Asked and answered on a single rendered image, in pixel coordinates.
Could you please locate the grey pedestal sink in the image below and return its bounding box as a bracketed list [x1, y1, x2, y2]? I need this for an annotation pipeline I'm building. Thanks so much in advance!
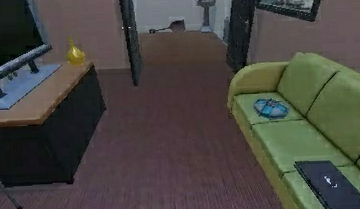
[196, 0, 219, 34]

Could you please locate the black laptop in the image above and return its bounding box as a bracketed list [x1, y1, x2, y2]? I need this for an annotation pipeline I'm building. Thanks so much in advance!
[293, 158, 360, 209]

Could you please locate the grey tripod leg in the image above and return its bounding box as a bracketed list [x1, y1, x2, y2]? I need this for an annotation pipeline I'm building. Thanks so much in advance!
[0, 167, 25, 209]

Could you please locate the black wooden-top television cabinet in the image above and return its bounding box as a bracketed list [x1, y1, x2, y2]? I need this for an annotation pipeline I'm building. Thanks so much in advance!
[0, 60, 110, 188]

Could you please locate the black television set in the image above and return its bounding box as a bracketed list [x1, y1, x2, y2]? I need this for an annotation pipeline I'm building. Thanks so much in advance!
[0, 0, 64, 111]

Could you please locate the grey toilet plunger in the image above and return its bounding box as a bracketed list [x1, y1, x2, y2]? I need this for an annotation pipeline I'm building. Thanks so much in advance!
[148, 19, 187, 35]

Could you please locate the black framed picture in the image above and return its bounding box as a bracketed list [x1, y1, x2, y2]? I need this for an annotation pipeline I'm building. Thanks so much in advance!
[254, 0, 327, 25]

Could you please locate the green sofa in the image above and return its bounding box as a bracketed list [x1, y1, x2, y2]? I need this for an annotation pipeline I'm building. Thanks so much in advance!
[224, 49, 360, 209]

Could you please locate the blue round cushion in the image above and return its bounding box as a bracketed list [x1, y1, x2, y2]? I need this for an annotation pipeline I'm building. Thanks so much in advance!
[253, 97, 291, 120]

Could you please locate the yellow vase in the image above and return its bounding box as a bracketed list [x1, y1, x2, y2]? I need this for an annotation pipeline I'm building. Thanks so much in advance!
[65, 36, 87, 67]

